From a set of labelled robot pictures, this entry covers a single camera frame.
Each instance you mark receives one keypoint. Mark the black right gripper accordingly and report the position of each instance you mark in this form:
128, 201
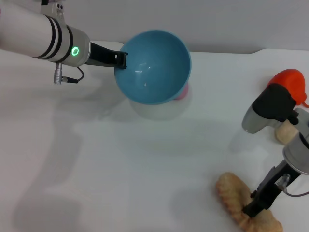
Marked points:
272, 188

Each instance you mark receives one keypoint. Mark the blue bowl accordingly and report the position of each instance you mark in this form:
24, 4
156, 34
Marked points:
154, 70

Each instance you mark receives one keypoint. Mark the pink toy fruit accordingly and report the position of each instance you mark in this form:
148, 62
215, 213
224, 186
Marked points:
182, 94

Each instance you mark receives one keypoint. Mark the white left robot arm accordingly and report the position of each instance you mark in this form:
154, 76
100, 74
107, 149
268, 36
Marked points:
33, 33

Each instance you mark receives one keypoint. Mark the beige toy potato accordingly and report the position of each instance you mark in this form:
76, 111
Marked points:
286, 134

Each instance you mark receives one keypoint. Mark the red toy strawberry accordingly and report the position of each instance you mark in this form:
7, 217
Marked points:
293, 81

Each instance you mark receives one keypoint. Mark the orange striped toy bread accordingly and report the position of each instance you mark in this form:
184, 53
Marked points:
235, 193

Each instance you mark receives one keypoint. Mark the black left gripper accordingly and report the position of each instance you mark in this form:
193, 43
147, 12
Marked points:
102, 55

